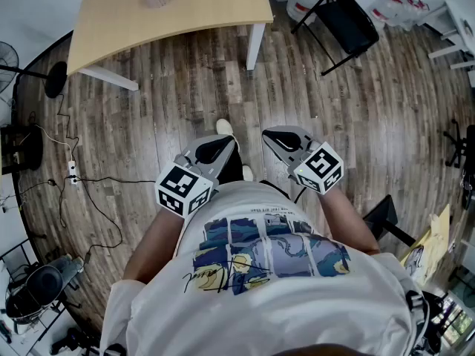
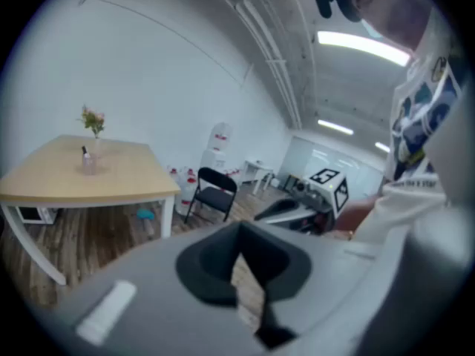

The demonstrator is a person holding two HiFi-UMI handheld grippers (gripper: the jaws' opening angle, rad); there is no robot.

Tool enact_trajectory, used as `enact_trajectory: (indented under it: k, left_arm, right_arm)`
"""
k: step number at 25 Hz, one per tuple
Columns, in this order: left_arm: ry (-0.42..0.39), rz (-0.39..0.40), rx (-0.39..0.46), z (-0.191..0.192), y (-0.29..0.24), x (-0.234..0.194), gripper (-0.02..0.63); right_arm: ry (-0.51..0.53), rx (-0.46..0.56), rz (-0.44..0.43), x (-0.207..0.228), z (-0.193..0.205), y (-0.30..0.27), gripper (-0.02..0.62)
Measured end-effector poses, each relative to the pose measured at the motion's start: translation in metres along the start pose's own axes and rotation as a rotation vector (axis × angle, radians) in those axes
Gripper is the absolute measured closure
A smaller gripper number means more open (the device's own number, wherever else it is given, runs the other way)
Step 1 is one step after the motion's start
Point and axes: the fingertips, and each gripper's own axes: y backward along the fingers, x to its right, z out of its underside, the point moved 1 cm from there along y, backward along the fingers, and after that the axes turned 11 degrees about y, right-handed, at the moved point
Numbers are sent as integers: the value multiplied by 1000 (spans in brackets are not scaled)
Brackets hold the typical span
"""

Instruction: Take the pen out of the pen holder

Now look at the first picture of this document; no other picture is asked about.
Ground light wooden table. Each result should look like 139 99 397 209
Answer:
66 0 275 91

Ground black metal stand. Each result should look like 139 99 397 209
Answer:
362 194 417 248

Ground black trousers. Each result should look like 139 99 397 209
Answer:
217 136 246 185

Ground person's left white shoe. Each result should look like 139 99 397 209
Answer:
215 118 236 137

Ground black round stool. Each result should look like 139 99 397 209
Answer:
0 123 45 173

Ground white floor cable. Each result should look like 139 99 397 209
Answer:
14 123 77 165

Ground black office chair base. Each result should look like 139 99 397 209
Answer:
442 118 475 169

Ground white metal shelf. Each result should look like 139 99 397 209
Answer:
422 0 475 70

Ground black floor cable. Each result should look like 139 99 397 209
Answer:
14 176 159 270

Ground yellow picture board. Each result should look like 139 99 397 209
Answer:
399 203 453 286

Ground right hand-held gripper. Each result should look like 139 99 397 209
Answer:
261 125 345 196

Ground black folding chair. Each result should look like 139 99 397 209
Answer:
290 0 381 76

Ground white printed t-shirt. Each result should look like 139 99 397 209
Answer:
99 181 432 356

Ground black standing fan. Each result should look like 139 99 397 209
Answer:
0 41 69 99

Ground row of red-handled water jugs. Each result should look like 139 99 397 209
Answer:
369 0 428 31

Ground white power strip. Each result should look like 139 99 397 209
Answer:
67 159 83 189

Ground person's right forearm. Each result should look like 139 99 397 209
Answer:
321 188 381 256

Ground person's left forearm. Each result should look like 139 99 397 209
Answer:
122 208 186 284

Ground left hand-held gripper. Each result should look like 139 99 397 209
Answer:
154 134 239 218

